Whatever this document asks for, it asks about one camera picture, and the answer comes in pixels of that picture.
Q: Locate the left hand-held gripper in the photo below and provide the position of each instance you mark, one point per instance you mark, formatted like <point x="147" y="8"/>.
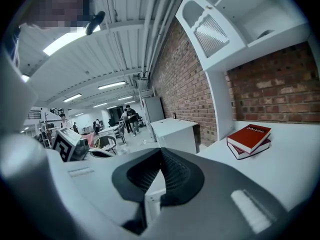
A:
<point x="67" y="141"/>

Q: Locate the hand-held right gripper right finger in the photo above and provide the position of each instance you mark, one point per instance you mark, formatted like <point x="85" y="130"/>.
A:
<point x="212" y="204"/>

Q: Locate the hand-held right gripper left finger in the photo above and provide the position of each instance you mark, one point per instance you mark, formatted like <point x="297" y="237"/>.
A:
<point x="82" y="199"/>

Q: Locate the white desk drawer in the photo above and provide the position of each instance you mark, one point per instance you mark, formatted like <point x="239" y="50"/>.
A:
<point x="155" y="184"/>

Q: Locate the white desk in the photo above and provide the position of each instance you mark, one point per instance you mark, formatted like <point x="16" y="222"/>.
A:
<point x="287" y="164"/>

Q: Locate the white desk hutch shelf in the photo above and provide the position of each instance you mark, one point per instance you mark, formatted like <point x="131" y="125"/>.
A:
<point x="255" y="14"/>

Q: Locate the black chair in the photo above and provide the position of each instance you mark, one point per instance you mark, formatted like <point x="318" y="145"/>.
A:
<point x="108" y="144"/>

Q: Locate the long ceiling light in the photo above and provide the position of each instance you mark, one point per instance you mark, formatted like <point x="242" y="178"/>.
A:
<point x="111" y="85"/>
<point x="72" y="97"/>
<point x="67" y="41"/>

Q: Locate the dark red book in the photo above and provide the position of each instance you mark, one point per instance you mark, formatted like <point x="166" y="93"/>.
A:
<point x="246" y="155"/>

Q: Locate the bright red book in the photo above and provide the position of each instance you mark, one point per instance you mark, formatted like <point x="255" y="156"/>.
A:
<point x="250" y="137"/>

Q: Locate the small white cabinet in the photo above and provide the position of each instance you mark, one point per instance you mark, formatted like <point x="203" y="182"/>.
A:
<point x="175" y="134"/>

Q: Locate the tall white cabinet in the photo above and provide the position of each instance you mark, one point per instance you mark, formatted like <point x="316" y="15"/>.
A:
<point x="153" y="109"/>

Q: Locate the small black object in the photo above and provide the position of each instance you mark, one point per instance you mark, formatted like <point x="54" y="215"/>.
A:
<point x="174" y="115"/>

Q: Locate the person's head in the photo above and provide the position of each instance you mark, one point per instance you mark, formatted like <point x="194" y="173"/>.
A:
<point x="60" y="6"/>

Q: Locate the white ceiling pipes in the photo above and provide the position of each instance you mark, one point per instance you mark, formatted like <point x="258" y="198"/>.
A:
<point x="152" y="34"/>

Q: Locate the white louvred cabinet door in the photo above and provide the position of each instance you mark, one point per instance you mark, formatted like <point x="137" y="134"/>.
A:
<point x="212" y="26"/>

